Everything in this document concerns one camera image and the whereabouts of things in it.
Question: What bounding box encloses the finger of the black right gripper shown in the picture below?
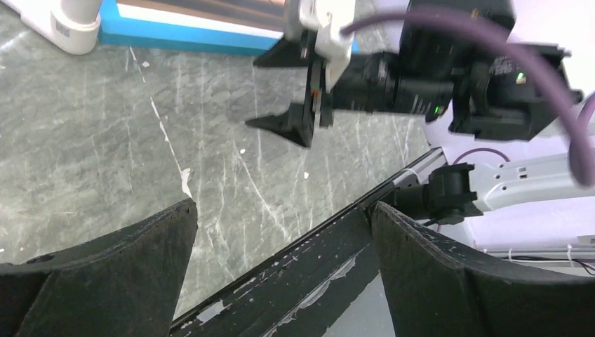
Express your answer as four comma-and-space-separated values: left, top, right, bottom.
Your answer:
253, 37, 309, 68
245, 103, 315, 148

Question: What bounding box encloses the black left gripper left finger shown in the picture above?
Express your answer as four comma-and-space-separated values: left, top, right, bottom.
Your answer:
1, 199, 197, 336

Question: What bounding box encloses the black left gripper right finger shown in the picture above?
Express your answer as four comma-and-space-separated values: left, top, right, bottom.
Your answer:
371, 202, 594, 337

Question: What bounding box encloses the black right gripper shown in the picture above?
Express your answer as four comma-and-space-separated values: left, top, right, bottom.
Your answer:
304, 1, 568, 141

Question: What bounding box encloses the blue picture frame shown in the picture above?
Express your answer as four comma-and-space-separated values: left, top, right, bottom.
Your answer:
98, 0, 360, 58

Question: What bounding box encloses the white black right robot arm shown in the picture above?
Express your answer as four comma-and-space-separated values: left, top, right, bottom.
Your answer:
246, 1, 594, 225

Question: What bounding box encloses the white PVC pipe stand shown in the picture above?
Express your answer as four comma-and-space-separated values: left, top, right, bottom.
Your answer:
1, 0, 102, 55

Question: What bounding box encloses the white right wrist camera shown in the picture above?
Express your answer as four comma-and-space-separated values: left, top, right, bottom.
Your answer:
284, 0, 356, 92

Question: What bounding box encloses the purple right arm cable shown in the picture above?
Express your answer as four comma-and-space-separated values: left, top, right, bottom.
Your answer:
340, 5, 595, 188

